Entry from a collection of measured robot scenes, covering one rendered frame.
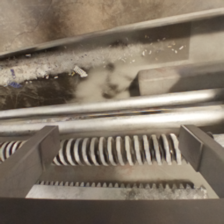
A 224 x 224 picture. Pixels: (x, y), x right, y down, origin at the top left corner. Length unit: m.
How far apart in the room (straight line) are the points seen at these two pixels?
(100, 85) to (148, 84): 0.17
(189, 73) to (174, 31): 0.11
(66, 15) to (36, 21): 0.17
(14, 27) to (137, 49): 0.76
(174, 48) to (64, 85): 0.36
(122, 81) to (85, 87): 0.13
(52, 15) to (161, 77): 0.68
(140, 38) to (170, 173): 0.34
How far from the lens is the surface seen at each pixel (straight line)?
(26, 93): 0.67
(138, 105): 0.30
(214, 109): 0.27
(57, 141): 0.17
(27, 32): 1.05
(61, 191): 0.30
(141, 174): 0.29
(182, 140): 0.17
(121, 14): 0.86
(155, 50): 0.48
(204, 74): 0.46
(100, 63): 0.50
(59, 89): 0.59
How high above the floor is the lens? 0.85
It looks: 50 degrees down
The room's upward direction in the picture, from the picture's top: 169 degrees counter-clockwise
